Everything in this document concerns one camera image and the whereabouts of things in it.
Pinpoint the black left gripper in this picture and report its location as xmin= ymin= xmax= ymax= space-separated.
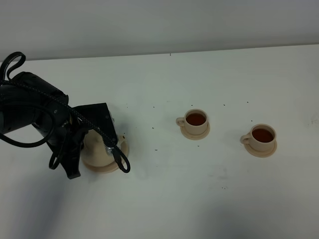
xmin=46 ymin=118 xmax=87 ymax=179

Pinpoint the beige teapot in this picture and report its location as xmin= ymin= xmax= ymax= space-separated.
xmin=80 ymin=129 xmax=119 ymax=173

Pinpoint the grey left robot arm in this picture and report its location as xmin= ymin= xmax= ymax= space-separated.
xmin=0 ymin=72 xmax=88 ymax=179

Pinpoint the large beige teapot saucer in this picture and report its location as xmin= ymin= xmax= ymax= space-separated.
xmin=81 ymin=142 xmax=119 ymax=173

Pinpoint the left beige saucer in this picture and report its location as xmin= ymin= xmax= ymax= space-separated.
xmin=180 ymin=123 xmax=210 ymax=140

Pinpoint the left beige teacup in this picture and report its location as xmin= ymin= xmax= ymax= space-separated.
xmin=176 ymin=109 xmax=208 ymax=135

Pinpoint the beige teacup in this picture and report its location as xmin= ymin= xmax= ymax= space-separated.
xmin=176 ymin=109 xmax=208 ymax=135
xmin=240 ymin=124 xmax=277 ymax=152

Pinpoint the right beige saucer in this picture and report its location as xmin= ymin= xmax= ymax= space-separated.
xmin=244 ymin=141 xmax=277 ymax=158

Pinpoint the right beige teacup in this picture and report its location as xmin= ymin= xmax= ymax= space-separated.
xmin=240 ymin=124 xmax=277 ymax=152

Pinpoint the black loose plug cable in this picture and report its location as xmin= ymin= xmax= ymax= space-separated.
xmin=0 ymin=51 xmax=70 ymax=171

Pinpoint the black braided camera cable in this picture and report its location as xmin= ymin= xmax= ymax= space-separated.
xmin=0 ymin=79 xmax=131 ymax=174

